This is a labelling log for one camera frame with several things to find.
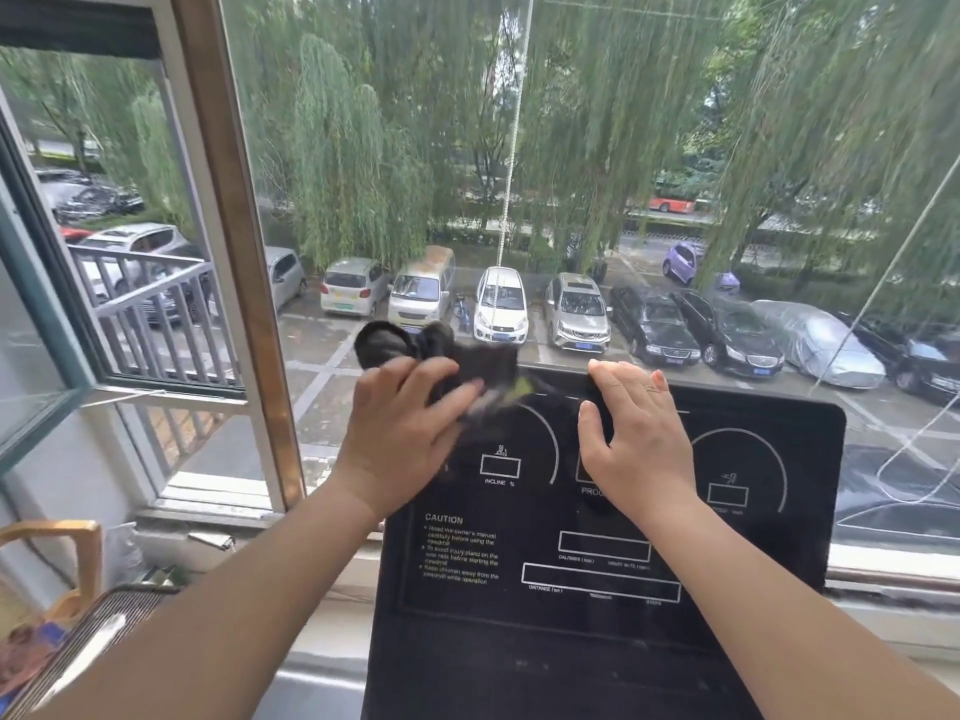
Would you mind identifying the person's right hand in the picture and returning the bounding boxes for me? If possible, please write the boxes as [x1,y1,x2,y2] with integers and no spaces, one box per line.
[576,358,700,523]

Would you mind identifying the person's left hand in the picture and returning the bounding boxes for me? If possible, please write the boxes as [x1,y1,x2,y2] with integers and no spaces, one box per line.
[330,357,486,520]

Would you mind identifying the black cleaning cloth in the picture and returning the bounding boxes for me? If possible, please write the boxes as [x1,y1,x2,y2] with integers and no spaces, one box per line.
[353,319,535,422]

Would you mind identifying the person's left forearm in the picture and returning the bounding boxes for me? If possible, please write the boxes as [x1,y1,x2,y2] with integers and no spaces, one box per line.
[22,483,385,720]

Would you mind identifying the person's right forearm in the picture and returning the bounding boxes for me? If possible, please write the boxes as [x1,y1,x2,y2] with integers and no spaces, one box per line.
[637,490,960,720]

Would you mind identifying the row of parked cars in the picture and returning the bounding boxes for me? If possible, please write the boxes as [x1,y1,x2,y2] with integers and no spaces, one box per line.
[262,245,960,407]

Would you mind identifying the black treadmill console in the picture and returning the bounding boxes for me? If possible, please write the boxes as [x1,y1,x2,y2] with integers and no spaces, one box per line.
[363,362,848,720]

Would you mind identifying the purple small car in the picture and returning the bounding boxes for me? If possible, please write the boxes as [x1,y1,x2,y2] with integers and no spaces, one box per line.
[661,241,741,295]

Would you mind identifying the car under grey cover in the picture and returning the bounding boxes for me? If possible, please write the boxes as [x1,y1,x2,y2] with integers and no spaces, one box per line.
[750,299,888,391]

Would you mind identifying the grey balcony railing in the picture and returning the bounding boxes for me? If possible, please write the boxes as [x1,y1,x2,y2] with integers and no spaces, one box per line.
[67,243,243,386]

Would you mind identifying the willow trees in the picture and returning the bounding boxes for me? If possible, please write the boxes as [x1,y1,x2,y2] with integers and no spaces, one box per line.
[0,0,960,293]

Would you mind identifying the group of cars beyond railing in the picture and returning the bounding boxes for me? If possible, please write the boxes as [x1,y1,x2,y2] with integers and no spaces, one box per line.
[33,167,207,327]

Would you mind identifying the wooden chair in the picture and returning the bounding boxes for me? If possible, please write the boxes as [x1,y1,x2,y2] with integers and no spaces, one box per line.
[0,520,104,631]

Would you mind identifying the green open window sash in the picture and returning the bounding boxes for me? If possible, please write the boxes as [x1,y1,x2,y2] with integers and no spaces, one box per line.
[0,88,100,473]

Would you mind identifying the grey ribbed heater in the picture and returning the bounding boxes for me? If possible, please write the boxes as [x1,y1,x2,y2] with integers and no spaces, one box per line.
[0,584,183,720]

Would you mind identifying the dark roller blind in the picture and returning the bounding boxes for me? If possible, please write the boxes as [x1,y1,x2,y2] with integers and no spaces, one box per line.
[0,0,164,62]

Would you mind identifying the white bead pull cord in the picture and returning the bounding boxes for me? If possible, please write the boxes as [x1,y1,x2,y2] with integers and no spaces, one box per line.
[493,0,536,272]

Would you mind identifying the brown window frame post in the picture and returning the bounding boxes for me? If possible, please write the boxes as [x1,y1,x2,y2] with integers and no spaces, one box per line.
[169,0,306,514]

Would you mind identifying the thin white cable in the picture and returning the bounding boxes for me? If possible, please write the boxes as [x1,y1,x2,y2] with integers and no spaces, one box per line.
[810,153,960,505]

